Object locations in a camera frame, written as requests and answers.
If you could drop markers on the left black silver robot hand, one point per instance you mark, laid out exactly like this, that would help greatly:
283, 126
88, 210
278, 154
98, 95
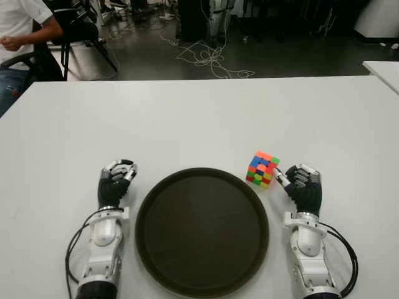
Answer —
112, 190

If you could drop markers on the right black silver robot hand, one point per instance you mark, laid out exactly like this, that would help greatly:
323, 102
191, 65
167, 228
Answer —
307, 194

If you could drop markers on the multicoloured Rubik's cube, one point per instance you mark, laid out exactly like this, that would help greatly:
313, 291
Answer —
262, 169

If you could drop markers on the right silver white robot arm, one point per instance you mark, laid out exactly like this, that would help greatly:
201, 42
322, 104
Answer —
308, 240

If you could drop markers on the dark brown round plate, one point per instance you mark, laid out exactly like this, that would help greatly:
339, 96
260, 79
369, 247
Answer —
202, 230

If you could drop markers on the black office armchair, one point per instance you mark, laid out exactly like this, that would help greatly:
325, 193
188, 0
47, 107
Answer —
43, 65

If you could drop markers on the white side table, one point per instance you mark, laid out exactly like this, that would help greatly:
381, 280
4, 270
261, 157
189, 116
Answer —
386, 73

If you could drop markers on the black metal-legged chair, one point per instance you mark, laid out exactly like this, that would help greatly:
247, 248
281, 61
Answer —
81, 29

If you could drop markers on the white paper scrap on floor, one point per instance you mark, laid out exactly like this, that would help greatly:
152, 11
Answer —
395, 45

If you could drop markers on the black sneaker with white sole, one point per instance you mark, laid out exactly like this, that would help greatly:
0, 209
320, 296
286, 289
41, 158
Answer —
117, 2

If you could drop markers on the black floor cabinet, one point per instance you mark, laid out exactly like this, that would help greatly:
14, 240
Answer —
193, 18

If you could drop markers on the white cabinet with black base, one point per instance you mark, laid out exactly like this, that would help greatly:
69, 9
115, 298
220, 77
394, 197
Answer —
380, 18

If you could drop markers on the seated person in white shirt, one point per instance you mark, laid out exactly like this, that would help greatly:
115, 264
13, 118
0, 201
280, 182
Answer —
18, 18

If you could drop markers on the silver humanoid robot legs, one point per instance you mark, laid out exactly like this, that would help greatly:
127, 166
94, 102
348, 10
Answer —
215, 21

